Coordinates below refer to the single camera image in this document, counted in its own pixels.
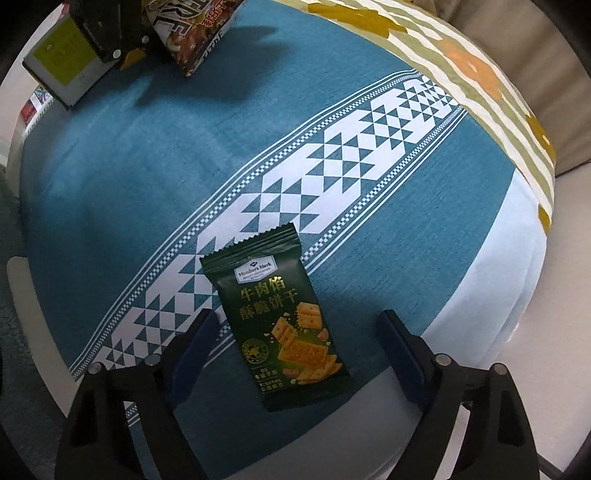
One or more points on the brown red snack packet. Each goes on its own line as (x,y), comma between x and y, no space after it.
(198,32)

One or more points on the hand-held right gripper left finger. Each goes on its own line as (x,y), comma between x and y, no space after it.
(194,353)

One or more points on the striped floral blanket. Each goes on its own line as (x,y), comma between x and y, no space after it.
(461,60)

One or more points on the teal patterned cloth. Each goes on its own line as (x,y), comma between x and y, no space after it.
(184,161)

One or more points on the red printed box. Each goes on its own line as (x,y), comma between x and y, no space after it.
(34,106)

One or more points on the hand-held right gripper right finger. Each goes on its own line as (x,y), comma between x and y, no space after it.
(402,357)

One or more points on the dark green cracker packet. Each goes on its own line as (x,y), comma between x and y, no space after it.
(277,323)

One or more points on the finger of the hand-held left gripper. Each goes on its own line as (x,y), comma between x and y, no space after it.
(141,23)

